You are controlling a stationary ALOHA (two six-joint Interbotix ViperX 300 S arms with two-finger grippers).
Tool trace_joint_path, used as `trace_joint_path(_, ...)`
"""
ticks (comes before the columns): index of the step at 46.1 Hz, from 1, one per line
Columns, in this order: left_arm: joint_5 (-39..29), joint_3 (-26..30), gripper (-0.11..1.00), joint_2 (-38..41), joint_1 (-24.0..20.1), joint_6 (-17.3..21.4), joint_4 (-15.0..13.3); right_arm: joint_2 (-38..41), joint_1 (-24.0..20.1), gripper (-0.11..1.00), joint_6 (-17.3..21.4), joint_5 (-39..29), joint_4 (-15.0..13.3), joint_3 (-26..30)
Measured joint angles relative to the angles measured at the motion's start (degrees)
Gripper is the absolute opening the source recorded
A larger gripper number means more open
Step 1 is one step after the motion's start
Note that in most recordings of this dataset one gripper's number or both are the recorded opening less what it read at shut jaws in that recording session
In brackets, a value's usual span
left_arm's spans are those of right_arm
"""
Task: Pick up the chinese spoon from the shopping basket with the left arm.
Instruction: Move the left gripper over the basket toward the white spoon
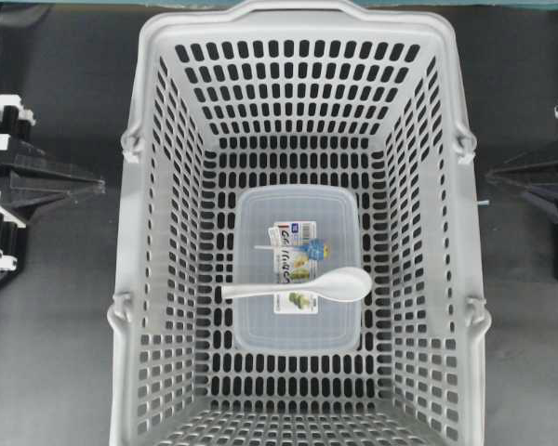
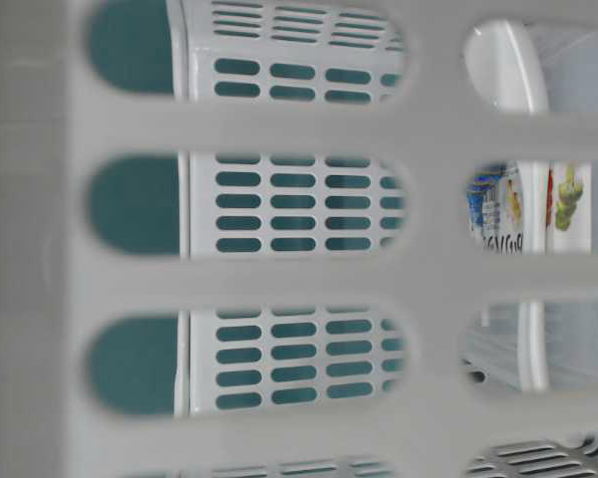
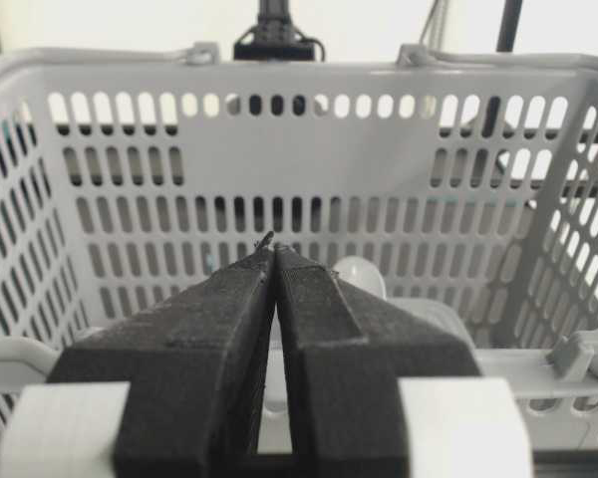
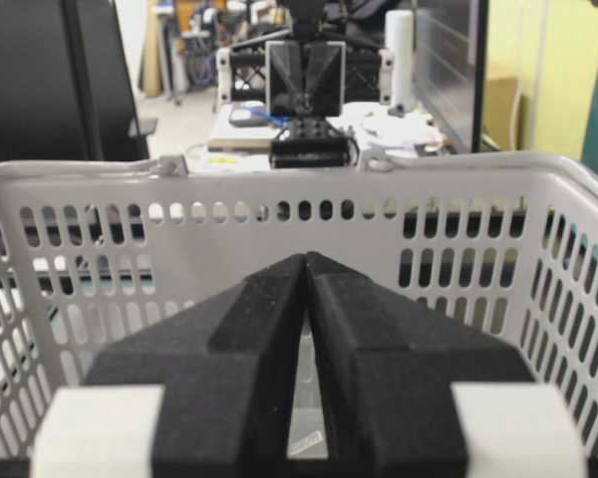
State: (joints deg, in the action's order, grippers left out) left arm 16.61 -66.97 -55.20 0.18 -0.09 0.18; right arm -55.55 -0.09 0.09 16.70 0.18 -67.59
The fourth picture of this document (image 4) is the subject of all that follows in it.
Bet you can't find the white cylinder post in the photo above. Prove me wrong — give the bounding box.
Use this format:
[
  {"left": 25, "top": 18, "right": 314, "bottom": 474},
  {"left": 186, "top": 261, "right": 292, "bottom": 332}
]
[{"left": 385, "top": 10, "right": 415, "bottom": 116}]

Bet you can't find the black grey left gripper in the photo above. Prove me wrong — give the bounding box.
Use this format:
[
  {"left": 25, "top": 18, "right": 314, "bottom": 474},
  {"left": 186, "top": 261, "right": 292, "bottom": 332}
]
[{"left": 265, "top": 40, "right": 360, "bottom": 168}]

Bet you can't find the black office chair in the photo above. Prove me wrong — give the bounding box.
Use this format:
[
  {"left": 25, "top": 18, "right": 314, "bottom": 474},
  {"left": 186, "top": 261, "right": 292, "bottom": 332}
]
[{"left": 0, "top": 1, "right": 156, "bottom": 162}]

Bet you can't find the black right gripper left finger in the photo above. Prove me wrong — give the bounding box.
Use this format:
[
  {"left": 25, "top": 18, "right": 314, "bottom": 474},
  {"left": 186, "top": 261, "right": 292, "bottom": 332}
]
[{"left": 29, "top": 252, "right": 308, "bottom": 478}]

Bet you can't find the cardboard box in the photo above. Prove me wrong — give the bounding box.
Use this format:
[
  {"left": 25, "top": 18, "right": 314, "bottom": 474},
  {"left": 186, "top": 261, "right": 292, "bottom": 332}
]
[{"left": 482, "top": 70, "right": 520, "bottom": 150}]

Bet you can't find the grey plastic shopping basket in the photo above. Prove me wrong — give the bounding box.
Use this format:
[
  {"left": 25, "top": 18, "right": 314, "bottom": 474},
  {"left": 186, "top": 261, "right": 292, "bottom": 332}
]
[{"left": 0, "top": 153, "right": 598, "bottom": 459}]

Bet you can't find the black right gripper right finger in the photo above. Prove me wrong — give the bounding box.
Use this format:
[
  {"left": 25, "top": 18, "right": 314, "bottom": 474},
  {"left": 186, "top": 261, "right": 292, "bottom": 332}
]
[{"left": 304, "top": 251, "right": 590, "bottom": 478}]

